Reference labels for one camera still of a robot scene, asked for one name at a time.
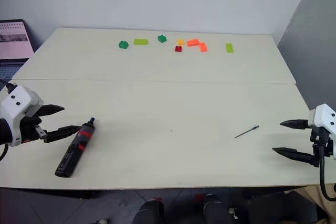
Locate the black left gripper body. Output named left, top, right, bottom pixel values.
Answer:
left=19, top=108, right=48, bottom=144

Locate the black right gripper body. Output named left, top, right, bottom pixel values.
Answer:
left=309, top=126, right=334, bottom=159

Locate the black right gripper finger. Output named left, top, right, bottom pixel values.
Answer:
left=271, top=147, right=320, bottom=168
left=279, top=119, right=310, bottom=130

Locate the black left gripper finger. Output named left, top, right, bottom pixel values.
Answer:
left=38, top=104, right=65, bottom=117
left=43, top=125, right=81, bottom=144

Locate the red-handled screwdriver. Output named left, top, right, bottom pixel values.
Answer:
left=54, top=116, right=97, bottom=178

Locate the thin metal screwdriver bit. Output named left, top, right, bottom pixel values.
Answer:
left=234, top=125, right=260, bottom=139

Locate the tan cardboard piece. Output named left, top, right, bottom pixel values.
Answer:
left=285, top=184, right=336, bottom=224

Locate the open laptop pink screen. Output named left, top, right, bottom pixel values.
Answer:
left=0, top=19, right=35, bottom=81

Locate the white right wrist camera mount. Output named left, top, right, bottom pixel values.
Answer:
left=308, top=103, right=336, bottom=161

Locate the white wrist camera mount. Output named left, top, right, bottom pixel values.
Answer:
left=308, top=103, right=336, bottom=161
left=0, top=84, right=44, bottom=147

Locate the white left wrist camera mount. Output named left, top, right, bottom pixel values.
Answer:
left=0, top=84, right=44, bottom=147

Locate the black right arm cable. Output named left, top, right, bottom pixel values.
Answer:
left=318, top=144, right=336, bottom=202

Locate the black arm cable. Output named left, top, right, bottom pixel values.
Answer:
left=318, top=144, right=336, bottom=202
left=0, top=79, right=15, bottom=162

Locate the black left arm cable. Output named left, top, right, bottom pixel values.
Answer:
left=0, top=79, right=15, bottom=162

